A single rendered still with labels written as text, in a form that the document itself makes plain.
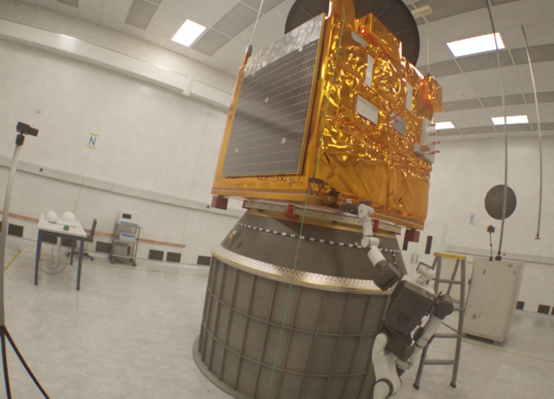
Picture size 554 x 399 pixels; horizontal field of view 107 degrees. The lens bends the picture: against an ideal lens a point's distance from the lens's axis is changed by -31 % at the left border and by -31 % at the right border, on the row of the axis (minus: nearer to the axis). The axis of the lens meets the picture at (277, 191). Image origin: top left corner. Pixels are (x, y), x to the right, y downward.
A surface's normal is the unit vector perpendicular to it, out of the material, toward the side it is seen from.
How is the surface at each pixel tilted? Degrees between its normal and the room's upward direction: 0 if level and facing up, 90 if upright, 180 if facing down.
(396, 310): 113
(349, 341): 90
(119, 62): 90
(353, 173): 86
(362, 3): 126
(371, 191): 89
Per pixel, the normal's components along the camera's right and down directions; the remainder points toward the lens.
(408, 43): 0.11, 0.70
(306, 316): -0.11, -0.12
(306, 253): -0.11, -0.58
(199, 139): 0.60, 0.03
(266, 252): -0.37, -0.62
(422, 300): -0.46, -0.03
